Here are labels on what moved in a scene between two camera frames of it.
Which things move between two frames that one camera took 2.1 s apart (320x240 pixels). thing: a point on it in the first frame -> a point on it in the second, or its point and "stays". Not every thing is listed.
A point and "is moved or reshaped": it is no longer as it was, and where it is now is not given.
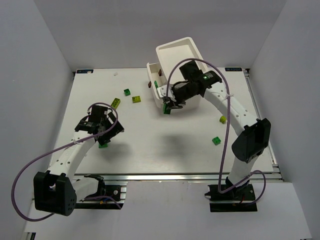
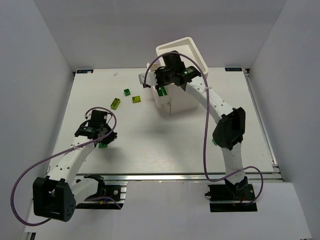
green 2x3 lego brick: (166, 111) is moved or reshaped
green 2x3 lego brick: (104, 146) stays
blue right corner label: (233, 69) stays
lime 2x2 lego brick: (136, 99) stays
